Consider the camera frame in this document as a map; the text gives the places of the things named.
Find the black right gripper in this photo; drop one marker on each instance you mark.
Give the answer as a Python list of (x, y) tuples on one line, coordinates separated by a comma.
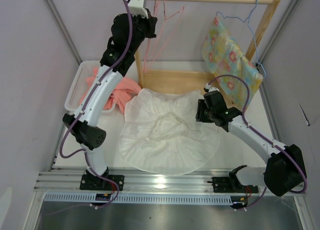
[(200, 115)]

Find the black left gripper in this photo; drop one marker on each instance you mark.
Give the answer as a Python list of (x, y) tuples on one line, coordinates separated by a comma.
[(150, 23)]

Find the white skirt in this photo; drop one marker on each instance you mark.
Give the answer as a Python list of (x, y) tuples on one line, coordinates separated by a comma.
[(161, 135)]

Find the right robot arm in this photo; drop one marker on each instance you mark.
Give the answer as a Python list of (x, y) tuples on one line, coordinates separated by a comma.
[(285, 169)]

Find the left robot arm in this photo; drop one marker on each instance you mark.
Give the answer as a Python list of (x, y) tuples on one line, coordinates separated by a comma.
[(82, 124)]

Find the pink clothes hanger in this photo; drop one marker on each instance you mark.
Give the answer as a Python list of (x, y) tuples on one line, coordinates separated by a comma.
[(168, 15)]

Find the floral patterned skirt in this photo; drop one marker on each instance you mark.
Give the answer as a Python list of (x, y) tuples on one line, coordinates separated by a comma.
[(223, 56)]

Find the wooden clothes rack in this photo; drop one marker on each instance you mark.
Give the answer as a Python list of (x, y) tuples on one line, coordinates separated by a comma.
[(181, 67)]

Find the pink garment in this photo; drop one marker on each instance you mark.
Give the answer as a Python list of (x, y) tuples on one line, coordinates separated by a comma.
[(122, 94)]

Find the white plastic basket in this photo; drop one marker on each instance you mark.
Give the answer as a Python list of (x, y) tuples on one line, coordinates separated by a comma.
[(79, 86)]

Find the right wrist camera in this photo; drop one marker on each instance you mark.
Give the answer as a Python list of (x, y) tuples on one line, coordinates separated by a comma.
[(208, 88)]

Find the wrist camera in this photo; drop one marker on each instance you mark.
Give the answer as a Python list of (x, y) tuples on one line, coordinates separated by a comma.
[(208, 88), (137, 8)]

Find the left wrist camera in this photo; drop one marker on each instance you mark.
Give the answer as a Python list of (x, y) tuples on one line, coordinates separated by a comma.
[(137, 8)]

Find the blue wire hanger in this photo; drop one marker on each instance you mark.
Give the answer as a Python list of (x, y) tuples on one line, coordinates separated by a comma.
[(247, 21)]

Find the white slotted cable duct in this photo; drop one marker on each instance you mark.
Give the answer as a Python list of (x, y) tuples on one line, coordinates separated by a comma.
[(137, 198)]

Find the aluminium frame rail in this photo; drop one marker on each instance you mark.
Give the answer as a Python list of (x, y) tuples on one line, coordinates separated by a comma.
[(135, 181)]

